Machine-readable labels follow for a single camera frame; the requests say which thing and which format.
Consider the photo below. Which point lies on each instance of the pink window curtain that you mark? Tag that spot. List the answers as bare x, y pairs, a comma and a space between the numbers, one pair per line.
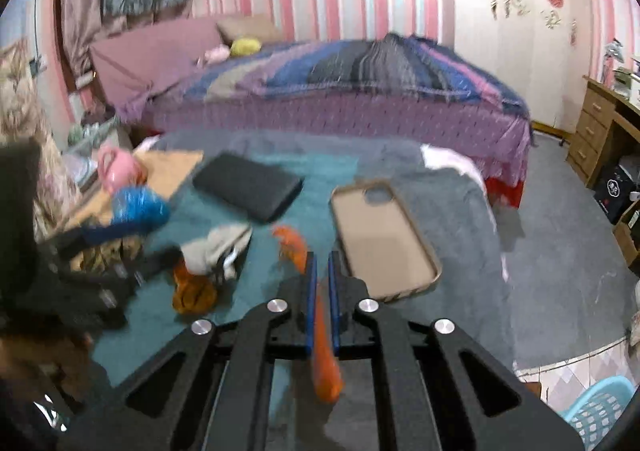
80, 6

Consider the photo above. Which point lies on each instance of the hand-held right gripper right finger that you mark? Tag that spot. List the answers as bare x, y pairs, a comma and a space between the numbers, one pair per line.
334, 311

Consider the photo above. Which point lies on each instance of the pink piggy bank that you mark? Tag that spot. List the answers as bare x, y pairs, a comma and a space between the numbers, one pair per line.
117, 173

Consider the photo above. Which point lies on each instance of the black box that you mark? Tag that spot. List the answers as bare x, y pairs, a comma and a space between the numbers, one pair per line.
615, 193

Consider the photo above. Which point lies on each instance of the purple bed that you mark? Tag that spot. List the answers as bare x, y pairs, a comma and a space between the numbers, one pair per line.
350, 123

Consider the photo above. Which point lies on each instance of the light blue plastic basket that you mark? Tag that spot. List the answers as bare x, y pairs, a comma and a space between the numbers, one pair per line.
600, 416

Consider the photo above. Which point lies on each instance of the black wallet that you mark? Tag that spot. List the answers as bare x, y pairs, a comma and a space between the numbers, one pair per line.
245, 186

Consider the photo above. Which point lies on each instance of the person's left hand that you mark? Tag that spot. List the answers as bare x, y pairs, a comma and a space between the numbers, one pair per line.
45, 356

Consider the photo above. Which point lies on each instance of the desk lamp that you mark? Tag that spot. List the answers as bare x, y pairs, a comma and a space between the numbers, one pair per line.
614, 56

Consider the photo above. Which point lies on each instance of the white appliance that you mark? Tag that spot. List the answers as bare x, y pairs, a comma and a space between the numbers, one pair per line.
630, 165

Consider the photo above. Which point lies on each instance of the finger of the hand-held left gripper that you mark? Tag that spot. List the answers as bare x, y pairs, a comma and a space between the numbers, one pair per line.
150, 267
100, 236

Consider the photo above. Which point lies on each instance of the striped purple blue blanket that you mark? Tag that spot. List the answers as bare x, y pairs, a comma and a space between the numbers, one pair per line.
375, 66

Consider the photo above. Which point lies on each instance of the wall socket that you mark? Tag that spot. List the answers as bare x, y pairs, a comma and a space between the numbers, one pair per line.
85, 80

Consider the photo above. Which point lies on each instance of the wooden desk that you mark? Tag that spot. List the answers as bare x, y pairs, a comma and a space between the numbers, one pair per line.
595, 131

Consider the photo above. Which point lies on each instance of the blue plastic bag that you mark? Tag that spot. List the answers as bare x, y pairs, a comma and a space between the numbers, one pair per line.
140, 206

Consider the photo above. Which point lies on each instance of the yellow green plush toy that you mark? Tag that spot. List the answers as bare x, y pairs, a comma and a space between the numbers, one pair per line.
245, 47

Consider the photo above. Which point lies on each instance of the white wardrobe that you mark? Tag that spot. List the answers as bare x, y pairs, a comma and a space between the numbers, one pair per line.
500, 56

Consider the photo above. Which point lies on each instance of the grey crumpled paper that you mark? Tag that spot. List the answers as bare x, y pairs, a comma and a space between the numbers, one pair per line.
215, 243

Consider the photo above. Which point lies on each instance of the brown phone case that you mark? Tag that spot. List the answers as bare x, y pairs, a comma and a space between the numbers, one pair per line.
380, 241

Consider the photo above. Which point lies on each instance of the beige pillow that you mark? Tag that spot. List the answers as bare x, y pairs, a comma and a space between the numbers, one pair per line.
250, 28

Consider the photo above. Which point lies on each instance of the pink white cloth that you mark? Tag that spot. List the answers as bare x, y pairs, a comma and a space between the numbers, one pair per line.
445, 158

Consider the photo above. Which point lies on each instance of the pale green cloth pile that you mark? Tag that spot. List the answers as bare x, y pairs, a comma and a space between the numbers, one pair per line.
92, 141

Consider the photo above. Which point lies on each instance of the orange cloth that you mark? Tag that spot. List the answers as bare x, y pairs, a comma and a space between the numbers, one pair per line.
165, 171

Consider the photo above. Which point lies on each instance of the white box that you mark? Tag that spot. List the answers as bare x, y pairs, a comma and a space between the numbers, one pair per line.
635, 91

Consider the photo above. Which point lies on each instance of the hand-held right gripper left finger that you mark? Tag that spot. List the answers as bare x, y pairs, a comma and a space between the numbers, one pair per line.
311, 301

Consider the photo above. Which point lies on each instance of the pink plush toy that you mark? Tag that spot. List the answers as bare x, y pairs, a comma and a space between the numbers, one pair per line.
215, 54

